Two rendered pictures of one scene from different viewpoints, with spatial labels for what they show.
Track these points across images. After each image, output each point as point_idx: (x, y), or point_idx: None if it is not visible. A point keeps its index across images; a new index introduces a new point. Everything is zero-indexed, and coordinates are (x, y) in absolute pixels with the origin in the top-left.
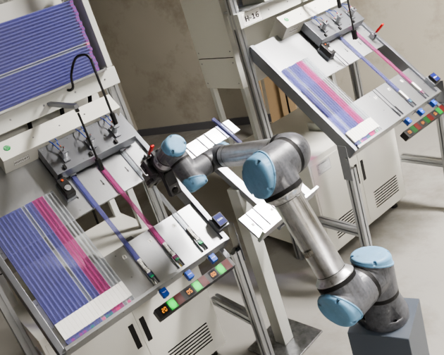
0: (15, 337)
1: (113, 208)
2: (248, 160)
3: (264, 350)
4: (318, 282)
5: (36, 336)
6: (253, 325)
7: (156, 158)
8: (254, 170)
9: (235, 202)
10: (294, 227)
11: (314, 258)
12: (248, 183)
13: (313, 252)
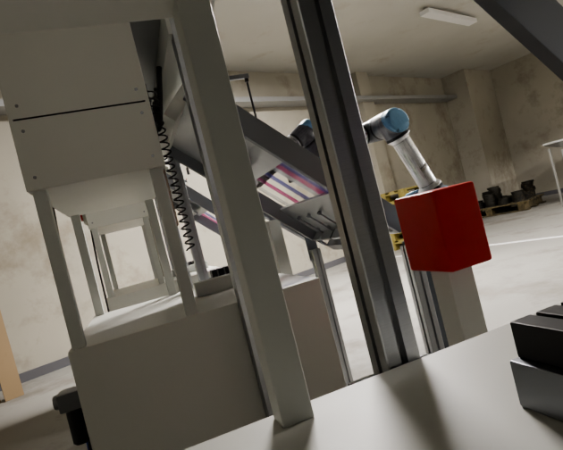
0: (247, 327)
1: (101, 302)
2: (391, 109)
3: (346, 353)
4: (432, 185)
5: (306, 280)
6: (334, 328)
7: (293, 138)
8: (398, 112)
9: (276, 231)
10: (415, 150)
11: (428, 168)
12: (394, 122)
13: (426, 164)
